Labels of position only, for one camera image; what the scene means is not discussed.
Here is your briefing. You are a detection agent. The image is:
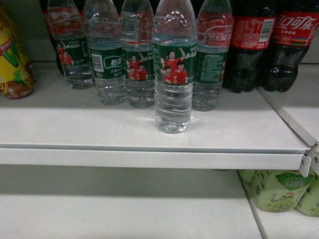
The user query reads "green juice bottle right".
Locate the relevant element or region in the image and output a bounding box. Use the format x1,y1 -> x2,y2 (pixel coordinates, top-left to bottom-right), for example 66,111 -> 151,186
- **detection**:
296,174 -> 319,217

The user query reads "water bottle middle back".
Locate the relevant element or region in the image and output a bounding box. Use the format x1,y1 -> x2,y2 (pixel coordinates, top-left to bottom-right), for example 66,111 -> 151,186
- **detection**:
121,0 -> 155,109

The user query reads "clear water bottle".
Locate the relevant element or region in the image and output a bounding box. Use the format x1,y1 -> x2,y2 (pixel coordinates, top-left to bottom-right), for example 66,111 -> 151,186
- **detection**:
152,0 -> 197,134

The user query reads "cola bottle olympic label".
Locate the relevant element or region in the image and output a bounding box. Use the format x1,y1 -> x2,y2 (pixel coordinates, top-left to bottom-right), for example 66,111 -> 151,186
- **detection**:
261,0 -> 319,92

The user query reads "yellow lemon tea bottle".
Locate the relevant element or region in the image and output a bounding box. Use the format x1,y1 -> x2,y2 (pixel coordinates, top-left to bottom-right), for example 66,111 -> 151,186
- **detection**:
0,4 -> 35,99

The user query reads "cola bottle red label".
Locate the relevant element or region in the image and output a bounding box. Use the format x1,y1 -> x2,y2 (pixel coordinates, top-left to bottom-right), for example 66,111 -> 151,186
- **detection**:
222,0 -> 278,93

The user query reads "water bottle right back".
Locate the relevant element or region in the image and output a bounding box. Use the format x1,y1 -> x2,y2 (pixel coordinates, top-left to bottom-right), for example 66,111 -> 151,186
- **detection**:
192,0 -> 233,112

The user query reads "white metal shelf board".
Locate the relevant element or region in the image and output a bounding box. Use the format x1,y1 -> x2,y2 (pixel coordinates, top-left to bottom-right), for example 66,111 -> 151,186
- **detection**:
0,68 -> 311,173

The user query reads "water bottle barcode label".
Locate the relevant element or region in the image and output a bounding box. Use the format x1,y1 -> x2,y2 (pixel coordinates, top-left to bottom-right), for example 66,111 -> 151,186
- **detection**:
83,0 -> 126,105

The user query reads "water bottle far left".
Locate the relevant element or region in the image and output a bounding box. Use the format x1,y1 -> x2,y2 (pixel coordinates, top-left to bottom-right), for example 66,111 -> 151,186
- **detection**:
47,0 -> 94,90

